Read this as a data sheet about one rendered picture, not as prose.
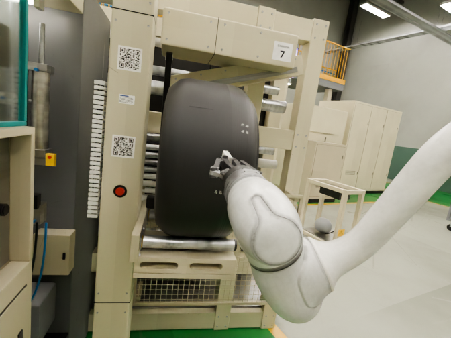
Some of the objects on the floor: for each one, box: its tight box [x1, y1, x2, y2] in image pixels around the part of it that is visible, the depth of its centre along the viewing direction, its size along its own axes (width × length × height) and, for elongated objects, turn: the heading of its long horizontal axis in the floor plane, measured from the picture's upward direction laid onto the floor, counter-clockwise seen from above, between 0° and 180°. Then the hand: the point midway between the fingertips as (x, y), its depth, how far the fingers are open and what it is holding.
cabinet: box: [298, 139, 347, 203], centre depth 583 cm, size 90×56×125 cm, turn 80°
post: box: [92, 0, 158, 338], centre depth 100 cm, size 13×13×250 cm
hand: (226, 158), depth 76 cm, fingers closed
